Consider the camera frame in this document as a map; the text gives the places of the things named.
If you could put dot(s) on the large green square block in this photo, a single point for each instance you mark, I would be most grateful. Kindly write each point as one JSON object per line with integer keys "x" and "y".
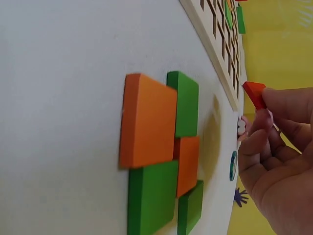
{"x": 152, "y": 198}

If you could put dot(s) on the large orange square block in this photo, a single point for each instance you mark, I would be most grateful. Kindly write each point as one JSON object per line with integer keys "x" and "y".
{"x": 149, "y": 122}

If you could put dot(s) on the wooden puzzle board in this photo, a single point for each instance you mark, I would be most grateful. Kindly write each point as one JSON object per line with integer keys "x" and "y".
{"x": 225, "y": 49}

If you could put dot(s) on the red wooden block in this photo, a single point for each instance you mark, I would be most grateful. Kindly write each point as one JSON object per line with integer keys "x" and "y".
{"x": 255, "y": 93}

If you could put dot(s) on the green rectangular block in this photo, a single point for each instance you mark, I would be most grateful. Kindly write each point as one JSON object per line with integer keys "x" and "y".
{"x": 189, "y": 210}
{"x": 185, "y": 105}
{"x": 241, "y": 20}
{"x": 229, "y": 14}

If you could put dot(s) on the person's right hand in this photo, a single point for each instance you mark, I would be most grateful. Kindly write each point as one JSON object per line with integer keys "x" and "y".
{"x": 283, "y": 176}

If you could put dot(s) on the small orange block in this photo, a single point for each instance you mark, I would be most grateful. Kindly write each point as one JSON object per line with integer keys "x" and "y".
{"x": 187, "y": 164}

